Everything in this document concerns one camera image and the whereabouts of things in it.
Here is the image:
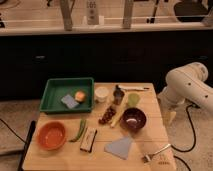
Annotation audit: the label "light blue towel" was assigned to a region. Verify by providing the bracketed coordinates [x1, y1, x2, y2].
[104, 136, 133, 160]

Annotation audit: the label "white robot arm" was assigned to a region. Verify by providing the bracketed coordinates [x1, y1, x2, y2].
[157, 62, 213, 125]

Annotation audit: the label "dark purple bowl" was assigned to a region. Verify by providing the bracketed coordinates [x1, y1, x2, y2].
[121, 107, 147, 132]

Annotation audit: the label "orange red bowl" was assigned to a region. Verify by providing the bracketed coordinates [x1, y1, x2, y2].
[36, 121, 67, 151]

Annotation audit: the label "white cup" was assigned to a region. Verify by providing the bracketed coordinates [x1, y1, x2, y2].
[95, 87, 109, 102]

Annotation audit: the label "metal cup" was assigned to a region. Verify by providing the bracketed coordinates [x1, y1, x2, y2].
[113, 85, 125, 105]

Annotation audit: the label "white knife with black tip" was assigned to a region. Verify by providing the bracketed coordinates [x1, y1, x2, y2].
[118, 85, 149, 91]

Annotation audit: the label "dark red grapes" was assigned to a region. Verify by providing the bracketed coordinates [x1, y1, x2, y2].
[98, 106, 116, 124]

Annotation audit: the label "pale wooden stick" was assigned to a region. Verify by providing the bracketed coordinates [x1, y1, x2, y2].
[110, 107, 127, 128]

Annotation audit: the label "orange fruit toy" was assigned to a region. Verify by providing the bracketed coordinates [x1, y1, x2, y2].
[75, 91, 86, 103]

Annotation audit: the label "green bean pod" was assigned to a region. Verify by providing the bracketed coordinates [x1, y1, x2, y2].
[69, 119, 86, 142]

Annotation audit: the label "green plastic tray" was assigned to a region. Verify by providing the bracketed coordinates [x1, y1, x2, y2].
[40, 77, 94, 114]

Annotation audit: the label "black white eraser block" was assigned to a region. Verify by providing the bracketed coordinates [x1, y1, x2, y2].
[80, 127, 97, 153]

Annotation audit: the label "black cable on right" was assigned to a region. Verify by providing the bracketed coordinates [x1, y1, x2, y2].
[171, 104, 201, 154]

